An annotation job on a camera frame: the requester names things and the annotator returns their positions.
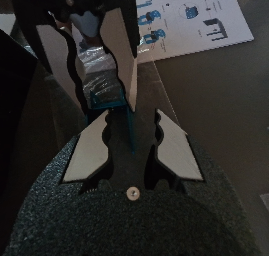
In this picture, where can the long blue U bracket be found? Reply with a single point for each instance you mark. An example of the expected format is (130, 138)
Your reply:
(130, 129)

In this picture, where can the assembly instruction booklet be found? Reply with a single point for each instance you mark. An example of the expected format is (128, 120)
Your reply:
(189, 41)

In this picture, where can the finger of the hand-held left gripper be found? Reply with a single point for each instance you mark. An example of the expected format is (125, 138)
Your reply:
(56, 56)
(124, 60)

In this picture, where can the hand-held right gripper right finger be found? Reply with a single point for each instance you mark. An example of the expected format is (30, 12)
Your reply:
(178, 155)

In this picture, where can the person's dark clothing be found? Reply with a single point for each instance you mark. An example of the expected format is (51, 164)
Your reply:
(14, 102)

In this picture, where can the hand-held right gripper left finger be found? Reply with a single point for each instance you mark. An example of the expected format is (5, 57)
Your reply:
(88, 155)

